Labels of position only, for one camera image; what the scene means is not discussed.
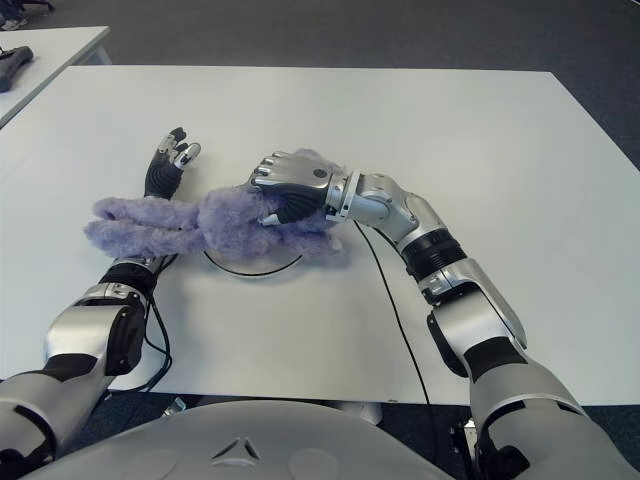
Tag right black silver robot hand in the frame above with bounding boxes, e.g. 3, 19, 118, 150
248, 149, 335, 226

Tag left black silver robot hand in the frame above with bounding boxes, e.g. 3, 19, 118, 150
143, 126, 203, 199

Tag purple plush bunny doll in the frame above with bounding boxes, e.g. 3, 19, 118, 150
82, 147, 351, 269

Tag white plate with black rim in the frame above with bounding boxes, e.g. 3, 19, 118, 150
203, 247, 305, 282

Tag white side table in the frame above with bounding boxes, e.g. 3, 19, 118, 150
0, 25, 112, 129

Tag black handheld remote controller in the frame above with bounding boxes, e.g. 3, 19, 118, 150
0, 45, 35, 94

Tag white table leg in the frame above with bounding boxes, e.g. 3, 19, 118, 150
344, 399, 384, 426

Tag grey robot torso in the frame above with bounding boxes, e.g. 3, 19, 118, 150
29, 399, 454, 480

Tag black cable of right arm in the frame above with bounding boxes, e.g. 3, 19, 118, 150
352, 222, 439, 451

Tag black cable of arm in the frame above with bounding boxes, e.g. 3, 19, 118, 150
107, 254, 174, 394
352, 222, 439, 451

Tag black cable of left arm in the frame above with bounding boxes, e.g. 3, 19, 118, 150
107, 254, 174, 394

